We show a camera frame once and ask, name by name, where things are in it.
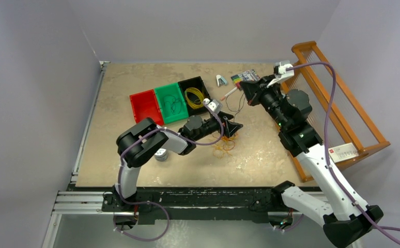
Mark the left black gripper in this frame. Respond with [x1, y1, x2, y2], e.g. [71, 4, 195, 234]
[193, 111, 242, 142]

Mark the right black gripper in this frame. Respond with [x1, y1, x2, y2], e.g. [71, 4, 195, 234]
[240, 75, 290, 129]

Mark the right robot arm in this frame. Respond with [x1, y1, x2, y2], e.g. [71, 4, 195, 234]
[240, 78, 383, 247]

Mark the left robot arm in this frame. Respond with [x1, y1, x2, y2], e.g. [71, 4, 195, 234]
[114, 112, 243, 211]

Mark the marker pen pack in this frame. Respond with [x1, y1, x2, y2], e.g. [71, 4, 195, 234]
[230, 69, 260, 84]

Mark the loose white marker pen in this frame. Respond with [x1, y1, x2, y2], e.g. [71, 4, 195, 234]
[220, 87, 238, 101]

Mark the green plastic bin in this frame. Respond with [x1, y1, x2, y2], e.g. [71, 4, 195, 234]
[154, 83, 189, 124]

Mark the round blue white tin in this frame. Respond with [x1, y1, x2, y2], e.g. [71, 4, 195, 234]
[154, 148, 169, 162]

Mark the red plastic bin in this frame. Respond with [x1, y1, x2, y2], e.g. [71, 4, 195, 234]
[129, 89, 164, 126]

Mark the wooden rack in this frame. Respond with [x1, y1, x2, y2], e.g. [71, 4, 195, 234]
[279, 41, 391, 183]

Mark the white red cardboard box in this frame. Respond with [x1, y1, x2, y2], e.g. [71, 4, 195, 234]
[328, 143, 359, 163]

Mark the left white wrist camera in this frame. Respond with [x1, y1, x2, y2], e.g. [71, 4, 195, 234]
[203, 98, 223, 114]

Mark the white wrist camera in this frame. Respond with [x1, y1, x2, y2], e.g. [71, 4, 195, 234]
[267, 60, 295, 88]
[203, 98, 223, 114]

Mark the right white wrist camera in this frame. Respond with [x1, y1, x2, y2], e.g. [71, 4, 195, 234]
[267, 60, 295, 88]

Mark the yellow coiled cable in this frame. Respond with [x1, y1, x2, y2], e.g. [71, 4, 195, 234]
[184, 87, 207, 110]

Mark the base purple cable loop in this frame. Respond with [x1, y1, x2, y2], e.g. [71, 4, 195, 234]
[112, 199, 172, 242]

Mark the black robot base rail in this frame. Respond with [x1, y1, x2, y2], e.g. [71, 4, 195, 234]
[101, 186, 315, 226]

